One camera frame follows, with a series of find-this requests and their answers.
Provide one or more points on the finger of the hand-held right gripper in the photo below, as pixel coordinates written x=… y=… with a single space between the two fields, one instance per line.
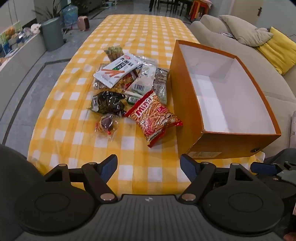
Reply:
x=263 y=168

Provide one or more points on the yellow checked tablecloth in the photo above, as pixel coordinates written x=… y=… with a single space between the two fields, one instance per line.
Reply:
x=138 y=34

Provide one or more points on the orange plastic stool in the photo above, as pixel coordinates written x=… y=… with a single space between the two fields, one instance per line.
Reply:
x=197 y=10

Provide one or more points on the silver printed snack packet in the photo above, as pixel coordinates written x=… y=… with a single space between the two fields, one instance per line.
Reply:
x=160 y=81

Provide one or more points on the red pretzel stick bag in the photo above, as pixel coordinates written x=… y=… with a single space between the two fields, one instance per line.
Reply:
x=152 y=115

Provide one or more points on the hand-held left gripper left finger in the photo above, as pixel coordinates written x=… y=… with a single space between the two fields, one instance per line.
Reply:
x=108 y=168

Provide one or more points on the long leaf potted plant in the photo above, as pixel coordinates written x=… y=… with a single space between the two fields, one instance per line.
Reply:
x=54 y=10

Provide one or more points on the pink plastic container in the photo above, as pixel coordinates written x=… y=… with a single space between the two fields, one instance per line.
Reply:
x=83 y=23

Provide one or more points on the white breadstick packet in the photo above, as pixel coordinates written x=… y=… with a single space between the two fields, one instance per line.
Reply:
x=115 y=69

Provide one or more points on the yellow noodle snack packet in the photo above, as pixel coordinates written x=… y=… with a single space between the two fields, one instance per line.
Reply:
x=120 y=84

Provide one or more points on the white round object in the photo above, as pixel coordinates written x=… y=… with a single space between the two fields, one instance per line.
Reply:
x=36 y=29

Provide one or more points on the green label snack packet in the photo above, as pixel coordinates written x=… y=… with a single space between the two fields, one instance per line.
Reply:
x=113 y=52

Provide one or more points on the green tube snack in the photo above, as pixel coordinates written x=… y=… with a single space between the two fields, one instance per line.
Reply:
x=131 y=100

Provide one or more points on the small white device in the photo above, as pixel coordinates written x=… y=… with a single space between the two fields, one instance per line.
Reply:
x=226 y=35

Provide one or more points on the grey trash bin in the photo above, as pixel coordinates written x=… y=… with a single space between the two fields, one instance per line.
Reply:
x=52 y=34

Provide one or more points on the white barcode snack packet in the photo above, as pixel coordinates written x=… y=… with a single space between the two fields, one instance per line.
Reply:
x=142 y=81

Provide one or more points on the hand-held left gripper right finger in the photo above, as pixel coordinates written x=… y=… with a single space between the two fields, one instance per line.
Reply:
x=188 y=168

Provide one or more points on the dark seaweed packet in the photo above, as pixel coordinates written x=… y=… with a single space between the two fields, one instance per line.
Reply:
x=106 y=102

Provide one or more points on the clear candy packet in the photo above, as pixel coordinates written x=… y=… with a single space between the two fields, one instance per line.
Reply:
x=105 y=122

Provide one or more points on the beige pillow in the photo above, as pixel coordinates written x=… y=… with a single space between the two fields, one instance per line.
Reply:
x=245 y=30

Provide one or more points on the beige sofa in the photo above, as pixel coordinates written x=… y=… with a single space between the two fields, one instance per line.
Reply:
x=208 y=32

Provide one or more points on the orange cardboard box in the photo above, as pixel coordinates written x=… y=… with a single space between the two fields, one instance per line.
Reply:
x=185 y=115

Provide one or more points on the blue water bottle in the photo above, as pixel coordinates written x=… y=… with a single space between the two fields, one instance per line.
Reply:
x=69 y=15

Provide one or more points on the white low cabinet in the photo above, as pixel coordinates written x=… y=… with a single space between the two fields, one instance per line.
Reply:
x=20 y=60

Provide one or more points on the dark dining table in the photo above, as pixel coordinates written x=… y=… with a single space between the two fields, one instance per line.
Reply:
x=166 y=4

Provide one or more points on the yellow pillow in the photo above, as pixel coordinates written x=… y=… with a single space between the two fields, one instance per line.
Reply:
x=277 y=51

